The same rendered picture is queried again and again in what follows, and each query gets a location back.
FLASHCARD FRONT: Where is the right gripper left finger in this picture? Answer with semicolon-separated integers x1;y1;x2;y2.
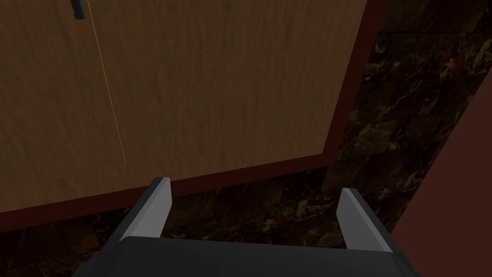
119;176;172;243

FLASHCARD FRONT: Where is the dark metal cupboard handle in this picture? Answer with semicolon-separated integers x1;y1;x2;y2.
70;0;86;21

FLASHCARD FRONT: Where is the brown wooden cupboard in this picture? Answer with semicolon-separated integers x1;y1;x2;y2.
0;0;388;234

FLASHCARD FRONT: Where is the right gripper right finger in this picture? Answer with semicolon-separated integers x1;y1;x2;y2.
336;188;394;254

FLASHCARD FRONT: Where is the brown wooden cupboard door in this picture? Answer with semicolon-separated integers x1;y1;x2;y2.
0;0;133;213
86;0;369;189

